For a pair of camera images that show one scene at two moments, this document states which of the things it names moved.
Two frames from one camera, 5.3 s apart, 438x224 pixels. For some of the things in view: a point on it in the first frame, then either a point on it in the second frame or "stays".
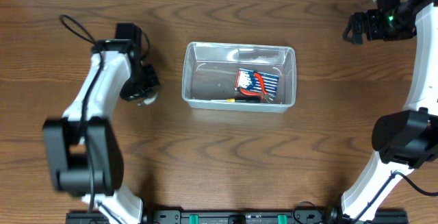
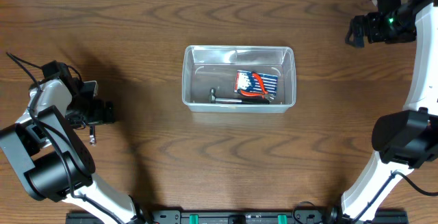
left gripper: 152,80 to 98,116
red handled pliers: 266,96 stays
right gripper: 374,31 stays
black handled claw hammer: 148,101 to 212,99
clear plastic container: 210,70 stays
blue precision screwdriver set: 246,79 stays
